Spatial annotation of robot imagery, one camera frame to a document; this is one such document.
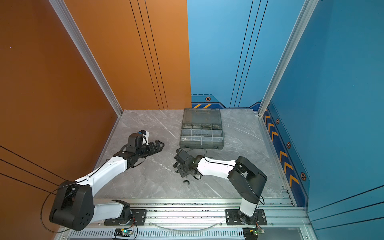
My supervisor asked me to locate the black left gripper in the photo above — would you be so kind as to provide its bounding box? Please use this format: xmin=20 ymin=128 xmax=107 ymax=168
xmin=136 ymin=139 xmax=165 ymax=160

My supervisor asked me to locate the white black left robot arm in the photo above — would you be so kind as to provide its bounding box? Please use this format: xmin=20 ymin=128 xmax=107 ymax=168
xmin=49 ymin=130 xmax=165 ymax=231

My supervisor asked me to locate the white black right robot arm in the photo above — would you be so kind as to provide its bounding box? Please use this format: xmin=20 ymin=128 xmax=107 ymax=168
xmin=173 ymin=148 xmax=268 ymax=225

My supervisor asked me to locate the clear grey compartment organizer box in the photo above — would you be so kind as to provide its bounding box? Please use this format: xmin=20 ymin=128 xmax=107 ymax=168
xmin=180 ymin=109 xmax=224 ymax=150

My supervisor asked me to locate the green circuit board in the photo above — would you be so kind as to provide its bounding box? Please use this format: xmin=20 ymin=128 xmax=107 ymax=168
xmin=114 ymin=228 xmax=135 ymax=240

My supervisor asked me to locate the small right circuit board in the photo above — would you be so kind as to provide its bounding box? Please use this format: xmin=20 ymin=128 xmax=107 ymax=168
xmin=243 ymin=228 xmax=265 ymax=240

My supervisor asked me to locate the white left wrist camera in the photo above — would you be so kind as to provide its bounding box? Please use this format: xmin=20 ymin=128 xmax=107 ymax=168
xmin=139 ymin=130 xmax=150 ymax=145

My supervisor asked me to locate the aluminium front rail frame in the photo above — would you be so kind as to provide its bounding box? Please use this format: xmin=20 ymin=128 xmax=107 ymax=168
xmin=53 ymin=196 xmax=317 ymax=240

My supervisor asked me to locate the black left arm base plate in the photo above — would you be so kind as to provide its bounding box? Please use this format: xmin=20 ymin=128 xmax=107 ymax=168
xmin=104 ymin=209 xmax=147 ymax=227

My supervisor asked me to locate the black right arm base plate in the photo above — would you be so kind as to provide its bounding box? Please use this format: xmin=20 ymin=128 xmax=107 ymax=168
xmin=225 ymin=209 xmax=268 ymax=226

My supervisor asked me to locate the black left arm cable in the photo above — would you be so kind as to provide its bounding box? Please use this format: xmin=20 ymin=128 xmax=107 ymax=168
xmin=40 ymin=182 xmax=79 ymax=234

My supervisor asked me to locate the left aluminium frame post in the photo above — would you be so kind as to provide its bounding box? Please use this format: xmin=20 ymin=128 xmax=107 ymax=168
xmin=49 ymin=0 xmax=123 ymax=117

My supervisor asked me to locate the aluminium corner frame post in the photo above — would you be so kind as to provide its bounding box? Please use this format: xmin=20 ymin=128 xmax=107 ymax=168
xmin=258 ymin=0 xmax=319 ymax=117

